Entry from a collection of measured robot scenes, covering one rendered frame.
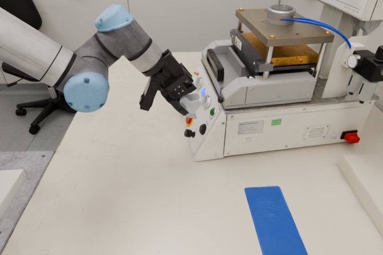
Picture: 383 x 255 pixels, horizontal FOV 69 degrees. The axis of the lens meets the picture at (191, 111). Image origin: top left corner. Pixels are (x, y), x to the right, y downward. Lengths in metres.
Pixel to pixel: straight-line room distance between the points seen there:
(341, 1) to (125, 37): 0.56
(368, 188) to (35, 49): 0.80
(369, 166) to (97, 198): 0.74
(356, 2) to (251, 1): 1.64
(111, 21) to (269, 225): 0.59
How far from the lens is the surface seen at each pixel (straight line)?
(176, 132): 0.96
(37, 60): 0.53
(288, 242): 0.73
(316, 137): 0.94
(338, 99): 0.90
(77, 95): 0.53
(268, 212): 0.76
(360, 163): 0.91
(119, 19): 0.63
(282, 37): 0.75
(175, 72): 0.69
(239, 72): 0.83
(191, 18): 2.38
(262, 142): 0.86
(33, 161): 0.97
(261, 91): 0.76
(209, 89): 0.87
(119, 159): 0.89
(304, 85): 0.80
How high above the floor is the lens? 1.36
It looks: 35 degrees down
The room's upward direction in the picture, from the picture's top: straight up
